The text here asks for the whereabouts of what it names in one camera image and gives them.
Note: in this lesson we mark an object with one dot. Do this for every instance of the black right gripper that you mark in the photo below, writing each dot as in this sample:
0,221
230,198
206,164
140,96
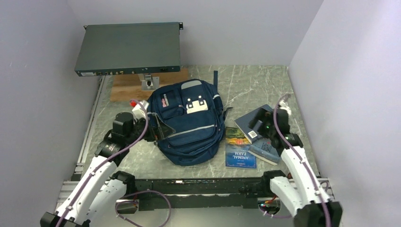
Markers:
263,115

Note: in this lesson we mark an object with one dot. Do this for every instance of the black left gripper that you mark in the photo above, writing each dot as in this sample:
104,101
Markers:
164,130

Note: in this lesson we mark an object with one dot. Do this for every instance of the navy blue student backpack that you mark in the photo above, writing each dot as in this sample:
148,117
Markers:
197,114

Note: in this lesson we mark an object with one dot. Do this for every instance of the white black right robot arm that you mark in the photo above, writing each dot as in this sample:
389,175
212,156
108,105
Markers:
308,203

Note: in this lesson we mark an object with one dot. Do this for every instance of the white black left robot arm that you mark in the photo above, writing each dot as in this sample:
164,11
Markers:
102,185

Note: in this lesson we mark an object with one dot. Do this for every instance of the Nineteen Eighty-Four book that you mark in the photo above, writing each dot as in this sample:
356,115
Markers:
263,149

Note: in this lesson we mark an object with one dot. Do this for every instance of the navy blue notebook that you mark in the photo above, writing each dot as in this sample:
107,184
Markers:
242,124

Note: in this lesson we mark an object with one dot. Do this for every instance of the Animal Farm book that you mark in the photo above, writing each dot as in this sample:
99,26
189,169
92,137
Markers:
237,153

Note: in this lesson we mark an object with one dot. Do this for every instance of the wooden board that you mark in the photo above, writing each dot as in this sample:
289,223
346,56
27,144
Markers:
127,87

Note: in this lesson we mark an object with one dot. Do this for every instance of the grey rack server box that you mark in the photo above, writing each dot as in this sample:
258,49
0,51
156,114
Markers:
138,48

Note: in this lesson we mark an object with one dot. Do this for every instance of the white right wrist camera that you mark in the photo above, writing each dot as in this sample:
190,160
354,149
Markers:
283,103

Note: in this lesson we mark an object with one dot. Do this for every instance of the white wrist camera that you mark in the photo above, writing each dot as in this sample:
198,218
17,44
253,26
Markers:
139,108
283,103

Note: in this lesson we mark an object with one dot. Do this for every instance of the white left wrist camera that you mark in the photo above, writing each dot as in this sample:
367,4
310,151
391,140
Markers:
139,108

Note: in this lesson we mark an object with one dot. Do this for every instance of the grey metal stand bracket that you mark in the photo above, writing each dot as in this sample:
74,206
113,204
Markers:
149,82

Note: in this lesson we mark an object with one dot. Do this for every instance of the aluminium extrusion rail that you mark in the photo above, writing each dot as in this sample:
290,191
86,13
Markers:
68,187

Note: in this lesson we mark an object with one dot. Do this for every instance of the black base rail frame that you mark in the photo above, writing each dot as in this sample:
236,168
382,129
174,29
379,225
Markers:
152,194

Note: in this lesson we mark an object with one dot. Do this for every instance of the aluminium side rail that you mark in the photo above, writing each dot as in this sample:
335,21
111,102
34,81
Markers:
91,127

